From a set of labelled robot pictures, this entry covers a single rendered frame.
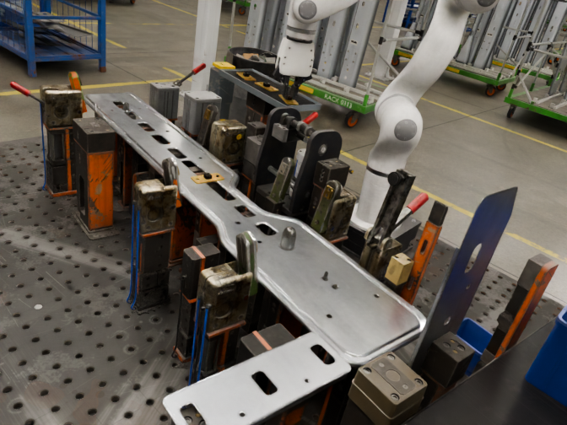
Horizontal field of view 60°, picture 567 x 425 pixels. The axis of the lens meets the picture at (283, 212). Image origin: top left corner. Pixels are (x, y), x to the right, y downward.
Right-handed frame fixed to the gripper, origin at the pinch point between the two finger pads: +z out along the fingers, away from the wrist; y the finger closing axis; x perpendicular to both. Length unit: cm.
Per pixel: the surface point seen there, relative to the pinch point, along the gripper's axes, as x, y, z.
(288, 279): 64, 20, 19
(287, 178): 31.6, 9.8, 12.9
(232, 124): 1.0, 16.6, 10.7
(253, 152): 13.7, 13.3, 13.8
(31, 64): -390, 102, 107
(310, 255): 57, 13, 19
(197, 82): -355, -50, 101
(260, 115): -7.6, 5.3, 10.4
